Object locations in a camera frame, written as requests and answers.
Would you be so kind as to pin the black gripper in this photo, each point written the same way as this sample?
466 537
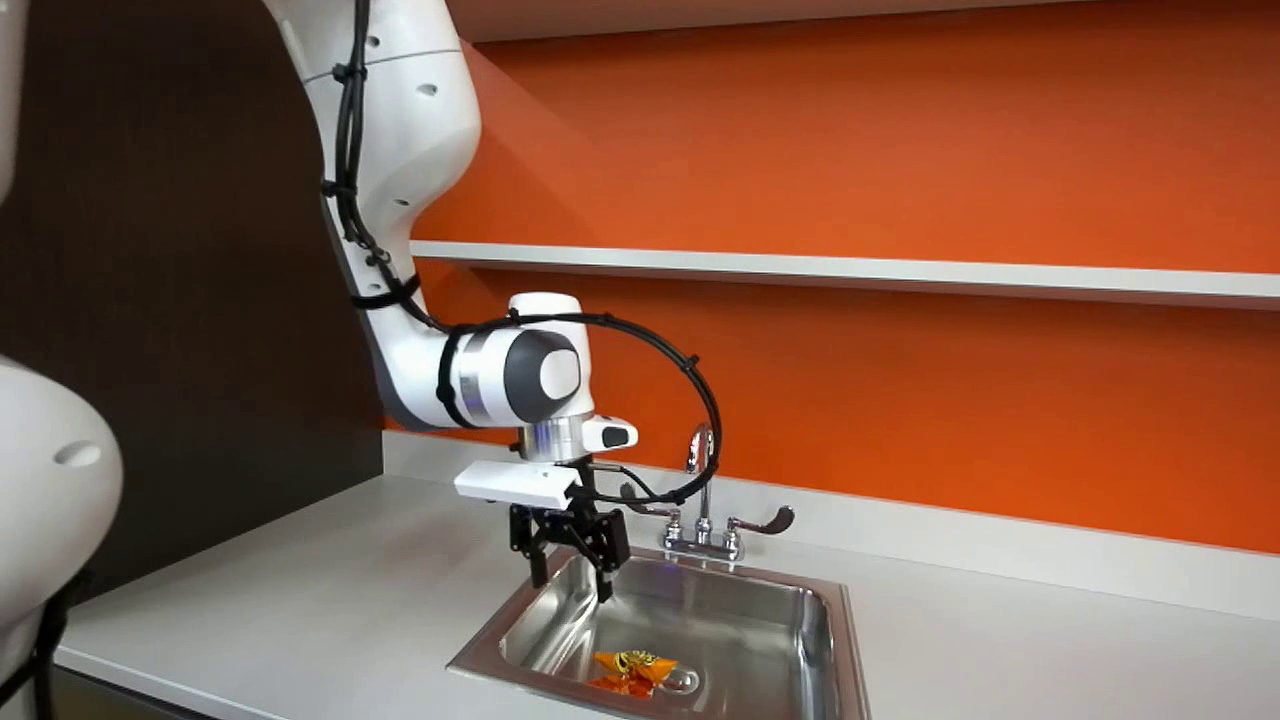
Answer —
582 525

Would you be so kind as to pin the orange snack packet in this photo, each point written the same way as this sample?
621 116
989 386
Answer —
633 672

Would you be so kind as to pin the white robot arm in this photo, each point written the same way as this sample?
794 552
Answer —
396 122

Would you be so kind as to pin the stainless steel sink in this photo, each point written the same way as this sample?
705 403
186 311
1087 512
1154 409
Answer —
751 645

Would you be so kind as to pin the dark wood cabinet panel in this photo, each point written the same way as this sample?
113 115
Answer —
160 252

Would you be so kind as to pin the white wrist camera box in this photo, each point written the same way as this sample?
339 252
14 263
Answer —
525 487

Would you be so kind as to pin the upper white wall shelf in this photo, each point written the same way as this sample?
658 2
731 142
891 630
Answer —
488 20

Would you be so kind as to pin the white wall shelf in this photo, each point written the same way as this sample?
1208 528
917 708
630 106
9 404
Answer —
1050 283
488 20

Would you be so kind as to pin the lower white wall shelf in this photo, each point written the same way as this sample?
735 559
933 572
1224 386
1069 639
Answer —
1050 283

